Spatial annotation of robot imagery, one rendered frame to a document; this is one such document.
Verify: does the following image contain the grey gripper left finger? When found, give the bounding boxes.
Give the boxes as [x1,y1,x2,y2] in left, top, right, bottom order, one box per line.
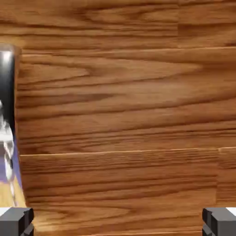
[0,206,35,236]

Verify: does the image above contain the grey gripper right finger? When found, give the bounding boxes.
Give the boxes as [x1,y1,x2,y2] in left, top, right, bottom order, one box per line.
[201,206,236,236]

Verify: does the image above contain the shiny curved metal handle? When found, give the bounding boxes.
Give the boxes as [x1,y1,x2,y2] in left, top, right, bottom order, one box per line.
[0,43,28,208]

